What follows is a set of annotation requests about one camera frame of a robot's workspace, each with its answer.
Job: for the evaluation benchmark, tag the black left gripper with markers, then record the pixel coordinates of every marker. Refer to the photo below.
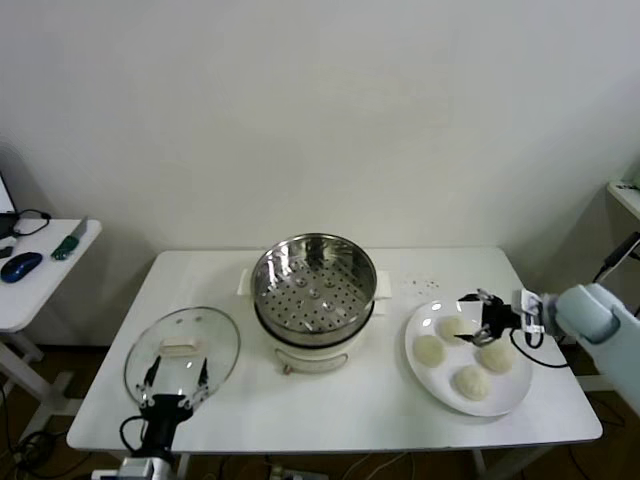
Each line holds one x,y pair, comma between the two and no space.
161,410

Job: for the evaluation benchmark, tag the scattered dark crumbs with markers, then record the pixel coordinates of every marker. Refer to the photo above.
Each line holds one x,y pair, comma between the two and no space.
422,284

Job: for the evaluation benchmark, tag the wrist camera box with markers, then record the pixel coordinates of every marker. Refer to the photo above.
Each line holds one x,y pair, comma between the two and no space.
135,468
531,310

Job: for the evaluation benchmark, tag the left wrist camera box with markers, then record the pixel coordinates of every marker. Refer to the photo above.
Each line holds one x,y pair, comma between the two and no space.
135,468

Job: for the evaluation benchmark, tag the white table leg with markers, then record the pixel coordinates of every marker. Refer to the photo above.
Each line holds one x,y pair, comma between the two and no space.
182,467
478,465

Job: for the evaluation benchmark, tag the white electric cooker base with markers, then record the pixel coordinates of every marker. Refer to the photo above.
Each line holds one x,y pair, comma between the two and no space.
310,357

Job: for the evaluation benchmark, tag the blue computer mouse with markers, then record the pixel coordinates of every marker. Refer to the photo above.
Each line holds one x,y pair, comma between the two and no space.
21,266

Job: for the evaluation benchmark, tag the white power strip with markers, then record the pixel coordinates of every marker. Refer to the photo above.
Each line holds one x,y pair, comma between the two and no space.
292,472

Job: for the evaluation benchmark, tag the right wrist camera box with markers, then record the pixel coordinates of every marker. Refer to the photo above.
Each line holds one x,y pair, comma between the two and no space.
531,310

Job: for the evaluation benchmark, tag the small black gadget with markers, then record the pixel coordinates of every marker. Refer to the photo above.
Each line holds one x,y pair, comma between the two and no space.
6,251

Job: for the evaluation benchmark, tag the stainless steel steamer basket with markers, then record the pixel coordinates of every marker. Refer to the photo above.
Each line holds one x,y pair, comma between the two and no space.
310,300

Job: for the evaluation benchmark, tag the round white plate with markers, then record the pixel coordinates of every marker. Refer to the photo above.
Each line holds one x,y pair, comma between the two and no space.
440,385

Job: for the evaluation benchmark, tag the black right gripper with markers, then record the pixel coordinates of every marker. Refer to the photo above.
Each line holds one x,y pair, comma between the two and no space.
500,317

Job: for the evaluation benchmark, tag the round glass pot lid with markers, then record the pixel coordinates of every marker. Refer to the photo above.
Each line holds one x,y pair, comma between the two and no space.
180,325

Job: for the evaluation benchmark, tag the small white side table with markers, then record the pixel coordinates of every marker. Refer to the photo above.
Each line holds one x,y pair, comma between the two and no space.
45,290

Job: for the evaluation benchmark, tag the pale right robot arm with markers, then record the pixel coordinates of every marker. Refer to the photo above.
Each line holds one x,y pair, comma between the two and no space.
585,312

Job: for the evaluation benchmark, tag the white steamed baozi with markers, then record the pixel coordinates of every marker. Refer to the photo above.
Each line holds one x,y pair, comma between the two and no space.
451,327
497,359
471,382
431,350

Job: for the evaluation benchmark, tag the open laptop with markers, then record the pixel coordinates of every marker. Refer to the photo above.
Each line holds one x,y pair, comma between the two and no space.
5,197

